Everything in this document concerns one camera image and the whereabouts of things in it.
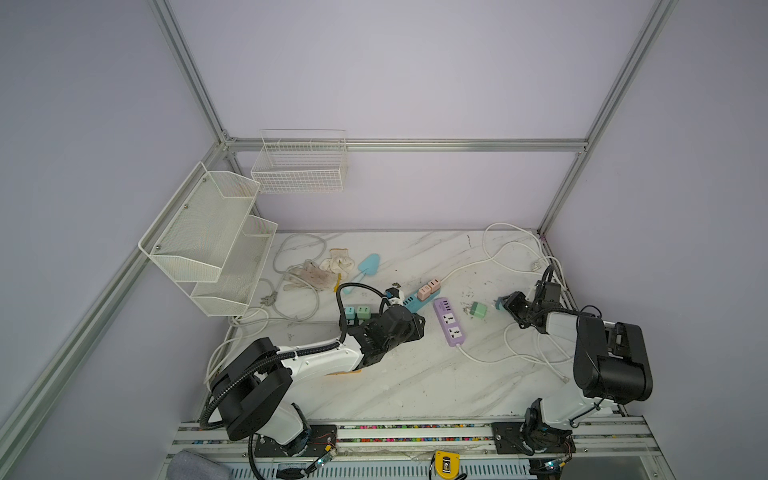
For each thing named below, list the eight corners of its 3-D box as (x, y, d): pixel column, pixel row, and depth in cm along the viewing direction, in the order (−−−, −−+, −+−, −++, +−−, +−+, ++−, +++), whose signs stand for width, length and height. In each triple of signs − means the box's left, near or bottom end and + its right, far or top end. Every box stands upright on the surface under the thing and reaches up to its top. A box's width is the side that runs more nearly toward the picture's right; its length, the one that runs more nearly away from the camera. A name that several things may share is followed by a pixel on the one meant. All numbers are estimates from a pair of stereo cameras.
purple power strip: (448, 348, 92) (450, 343, 89) (431, 303, 102) (432, 298, 99) (464, 344, 92) (466, 339, 90) (446, 300, 103) (447, 295, 100)
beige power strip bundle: (292, 304, 102) (290, 300, 99) (280, 276, 109) (278, 271, 107) (360, 273, 110) (359, 268, 108) (344, 249, 118) (343, 244, 116)
